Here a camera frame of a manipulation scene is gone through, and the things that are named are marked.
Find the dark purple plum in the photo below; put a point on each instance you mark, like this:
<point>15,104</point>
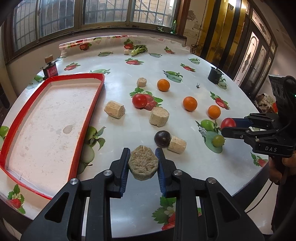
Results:
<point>162,139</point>

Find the black cup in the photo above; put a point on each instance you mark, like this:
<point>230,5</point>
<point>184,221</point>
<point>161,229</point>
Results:
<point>214,75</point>

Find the cork on jar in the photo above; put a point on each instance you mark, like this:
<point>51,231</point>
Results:
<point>49,59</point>

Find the red black jar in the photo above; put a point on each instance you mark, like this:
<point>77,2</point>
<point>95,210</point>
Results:
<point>50,70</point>

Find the small beige cork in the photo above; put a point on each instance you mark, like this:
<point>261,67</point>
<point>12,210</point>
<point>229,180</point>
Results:
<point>141,82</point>

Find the window frames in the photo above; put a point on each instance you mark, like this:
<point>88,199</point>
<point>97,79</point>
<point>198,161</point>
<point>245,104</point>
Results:
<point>34,22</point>

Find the green grape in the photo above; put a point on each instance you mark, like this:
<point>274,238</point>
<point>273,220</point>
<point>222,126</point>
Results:
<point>218,141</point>

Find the beige cork block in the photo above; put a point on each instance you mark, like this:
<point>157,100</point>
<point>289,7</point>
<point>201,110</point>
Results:
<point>114,109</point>
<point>143,163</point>
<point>177,145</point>

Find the green toy vegetable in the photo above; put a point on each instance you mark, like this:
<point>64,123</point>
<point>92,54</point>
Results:
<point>138,49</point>

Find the fruit print tablecloth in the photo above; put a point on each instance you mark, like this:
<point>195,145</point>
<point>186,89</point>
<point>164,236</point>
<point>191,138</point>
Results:
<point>236,167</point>

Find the green bottle on sill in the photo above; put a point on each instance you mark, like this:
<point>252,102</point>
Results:
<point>173,28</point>

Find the large beige cork cylinder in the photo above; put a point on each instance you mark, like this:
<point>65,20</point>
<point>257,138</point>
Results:
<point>158,116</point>

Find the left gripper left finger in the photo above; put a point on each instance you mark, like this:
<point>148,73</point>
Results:
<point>82,208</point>

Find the orange mandarin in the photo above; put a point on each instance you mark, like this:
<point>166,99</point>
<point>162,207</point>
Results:
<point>214,112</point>
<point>163,85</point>
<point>190,103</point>

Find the person's right hand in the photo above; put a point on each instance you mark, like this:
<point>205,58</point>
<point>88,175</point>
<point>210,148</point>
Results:
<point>279,171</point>

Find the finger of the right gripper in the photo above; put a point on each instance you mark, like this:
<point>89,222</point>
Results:
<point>245,134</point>
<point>264,121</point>

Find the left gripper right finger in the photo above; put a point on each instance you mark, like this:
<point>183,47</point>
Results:
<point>204,209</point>

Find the red rimmed white tray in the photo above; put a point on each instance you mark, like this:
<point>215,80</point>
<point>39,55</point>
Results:
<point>42,148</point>

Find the red tomato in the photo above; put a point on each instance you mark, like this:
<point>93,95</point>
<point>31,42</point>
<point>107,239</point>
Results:
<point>228,122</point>
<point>139,100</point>

